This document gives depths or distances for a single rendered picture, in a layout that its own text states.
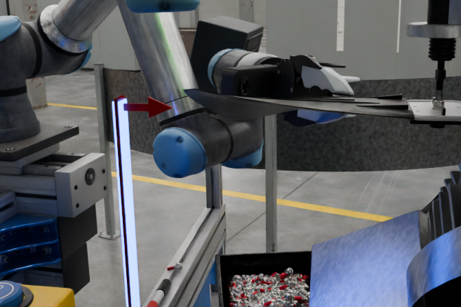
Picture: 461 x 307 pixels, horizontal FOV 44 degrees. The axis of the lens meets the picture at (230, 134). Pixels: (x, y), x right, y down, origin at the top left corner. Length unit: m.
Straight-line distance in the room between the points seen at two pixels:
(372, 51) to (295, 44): 0.96
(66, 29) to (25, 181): 0.31
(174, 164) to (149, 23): 0.21
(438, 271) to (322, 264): 0.24
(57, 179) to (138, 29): 0.38
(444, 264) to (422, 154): 2.17
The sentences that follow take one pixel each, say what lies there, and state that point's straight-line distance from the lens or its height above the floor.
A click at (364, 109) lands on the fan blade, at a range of 0.57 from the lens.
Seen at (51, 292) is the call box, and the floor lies 1.07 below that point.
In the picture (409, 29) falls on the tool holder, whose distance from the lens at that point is 0.61.
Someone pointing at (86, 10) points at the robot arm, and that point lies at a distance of 1.15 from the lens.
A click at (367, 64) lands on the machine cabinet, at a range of 6.85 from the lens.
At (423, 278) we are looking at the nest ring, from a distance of 0.49.
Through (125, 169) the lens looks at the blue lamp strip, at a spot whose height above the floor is 1.11.
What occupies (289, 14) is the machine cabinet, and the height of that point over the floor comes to 1.07.
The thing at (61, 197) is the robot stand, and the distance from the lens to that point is 1.12.
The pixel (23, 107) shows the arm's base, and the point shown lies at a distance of 1.19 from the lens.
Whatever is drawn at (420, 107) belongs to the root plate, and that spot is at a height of 1.18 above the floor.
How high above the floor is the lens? 1.30
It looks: 14 degrees down
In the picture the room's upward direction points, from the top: 1 degrees counter-clockwise
